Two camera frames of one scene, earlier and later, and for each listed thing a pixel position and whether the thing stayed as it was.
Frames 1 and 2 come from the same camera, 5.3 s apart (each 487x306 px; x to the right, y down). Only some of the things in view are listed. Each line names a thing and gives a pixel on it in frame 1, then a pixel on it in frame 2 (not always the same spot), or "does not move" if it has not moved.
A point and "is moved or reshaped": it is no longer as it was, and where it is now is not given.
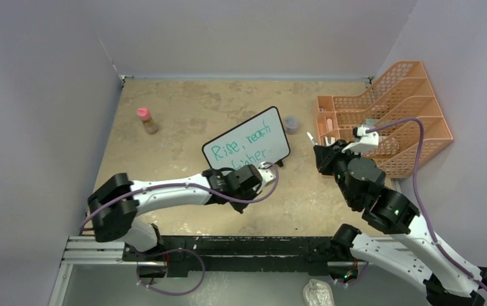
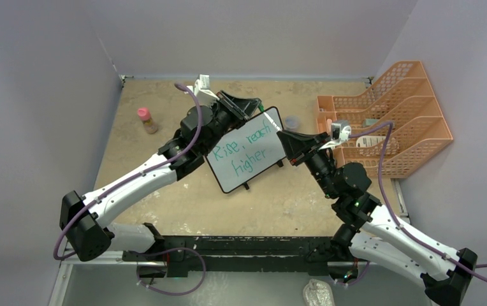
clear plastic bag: (317, 292) does not move
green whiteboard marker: (312, 138) is moved or reshaped
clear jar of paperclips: (291, 124) does not move
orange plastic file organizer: (401, 94) does not move
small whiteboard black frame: (259, 139) does not move
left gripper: (254, 192) -> (236, 108)
